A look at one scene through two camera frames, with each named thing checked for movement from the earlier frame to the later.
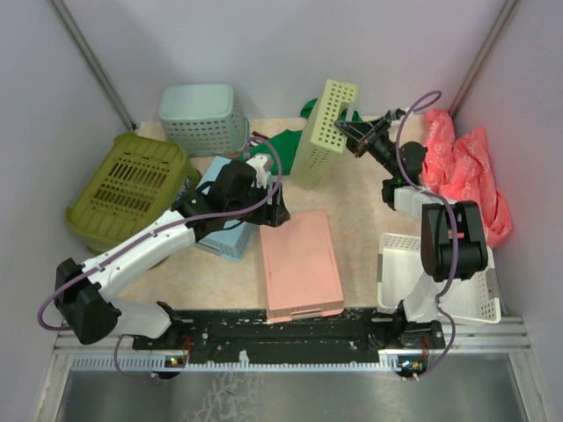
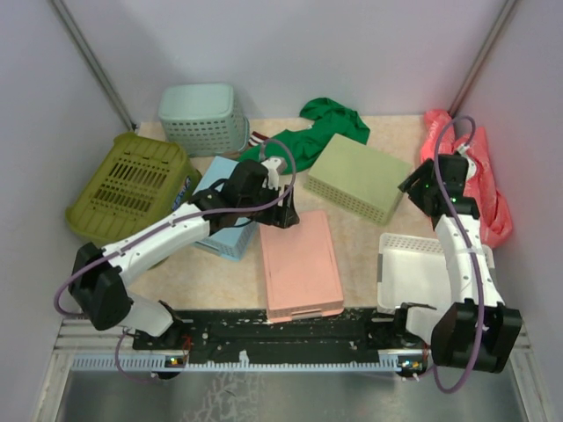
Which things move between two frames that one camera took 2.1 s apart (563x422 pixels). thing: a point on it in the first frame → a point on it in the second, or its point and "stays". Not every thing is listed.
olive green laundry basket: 135,181 stays
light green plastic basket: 322,142 → 358,178
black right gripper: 361,137 → 413,185
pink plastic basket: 301,268 stays
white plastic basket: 399,265 stays
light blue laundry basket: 206,119 stays
